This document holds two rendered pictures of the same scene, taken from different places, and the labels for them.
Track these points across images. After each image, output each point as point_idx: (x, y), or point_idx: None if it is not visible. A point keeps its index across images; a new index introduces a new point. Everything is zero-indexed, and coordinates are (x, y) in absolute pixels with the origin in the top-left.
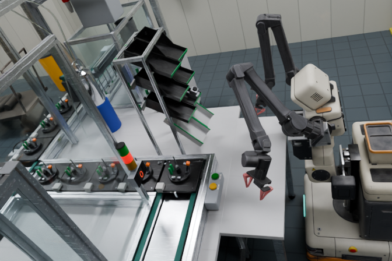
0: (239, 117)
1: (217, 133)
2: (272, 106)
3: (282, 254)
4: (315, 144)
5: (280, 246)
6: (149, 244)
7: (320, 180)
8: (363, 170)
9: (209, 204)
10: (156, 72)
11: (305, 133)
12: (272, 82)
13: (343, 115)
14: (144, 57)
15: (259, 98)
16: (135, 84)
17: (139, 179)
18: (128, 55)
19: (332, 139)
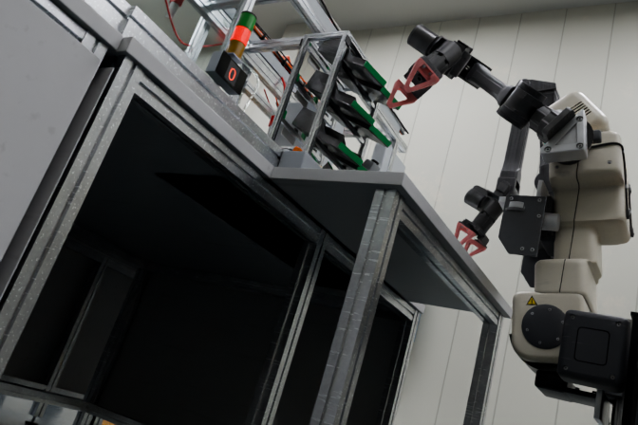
0: (413, 303)
1: None
2: (496, 84)
3: (366, 275)
4: (552, 147)
5: (381, 230)
6: None
7: (539, 347)
8: None
9: (290, 153)
10: (348, 60)
11: (539, 116)
12: (510, 185)
13: (631, 229)
14: (348, 32)
15: (473, 220)
16: (305, 85)
17: (225, 68)
18: (328, 41)
19: (594, 239)
